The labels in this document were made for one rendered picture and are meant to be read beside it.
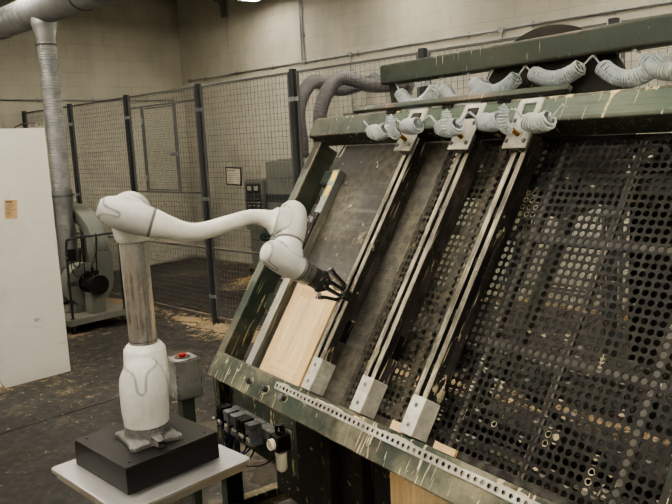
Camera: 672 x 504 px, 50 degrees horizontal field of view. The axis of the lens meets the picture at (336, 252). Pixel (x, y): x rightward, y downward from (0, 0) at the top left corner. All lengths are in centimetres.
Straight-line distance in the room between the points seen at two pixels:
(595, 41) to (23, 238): 473
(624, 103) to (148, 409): 179
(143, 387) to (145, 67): 983
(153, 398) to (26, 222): 397
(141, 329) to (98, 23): 938
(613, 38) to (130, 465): 223
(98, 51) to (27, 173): 560
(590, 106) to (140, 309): 166
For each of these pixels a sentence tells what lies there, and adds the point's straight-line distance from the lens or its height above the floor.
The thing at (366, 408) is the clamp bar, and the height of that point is 93.
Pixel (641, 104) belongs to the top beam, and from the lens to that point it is 232.
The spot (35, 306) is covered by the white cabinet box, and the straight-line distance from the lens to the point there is 645.
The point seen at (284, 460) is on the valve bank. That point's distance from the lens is 284.
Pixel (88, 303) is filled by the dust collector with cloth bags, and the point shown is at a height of 27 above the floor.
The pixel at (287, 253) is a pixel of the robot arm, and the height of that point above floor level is 145.
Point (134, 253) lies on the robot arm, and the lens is 265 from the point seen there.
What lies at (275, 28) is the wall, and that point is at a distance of 1061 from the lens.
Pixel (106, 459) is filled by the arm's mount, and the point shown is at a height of 83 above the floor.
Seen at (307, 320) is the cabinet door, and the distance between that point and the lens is 300.
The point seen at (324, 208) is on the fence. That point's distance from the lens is 325.
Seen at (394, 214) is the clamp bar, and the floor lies 153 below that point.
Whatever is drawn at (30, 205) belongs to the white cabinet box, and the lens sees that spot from 637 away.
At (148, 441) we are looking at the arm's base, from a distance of 260.
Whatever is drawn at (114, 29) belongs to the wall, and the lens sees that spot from 1193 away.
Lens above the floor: 183
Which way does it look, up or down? 9 degrees down
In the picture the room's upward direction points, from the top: 3 degrees counter-clockwise
